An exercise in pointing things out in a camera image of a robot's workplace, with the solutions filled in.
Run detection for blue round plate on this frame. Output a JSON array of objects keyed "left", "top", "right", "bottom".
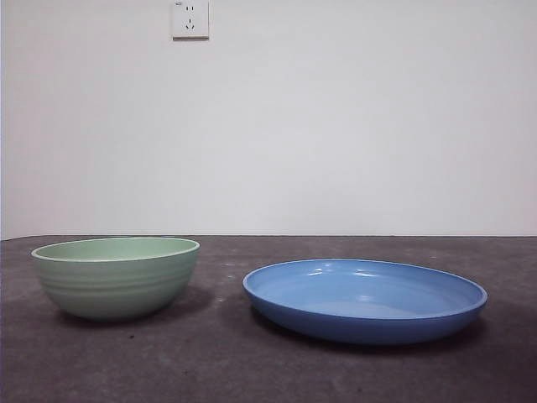
[{"left": 242, "top": 259, "right": 489, "bottom": 346}]

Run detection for green ribbed bowl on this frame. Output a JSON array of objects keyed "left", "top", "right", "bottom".
[{"left": 31, "top": 236, "right": 201, "bottom": 323}]

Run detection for white wall socket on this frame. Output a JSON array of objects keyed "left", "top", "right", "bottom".
[{"left": 171, "top": 0, "right": 210, "bottom": 42}]

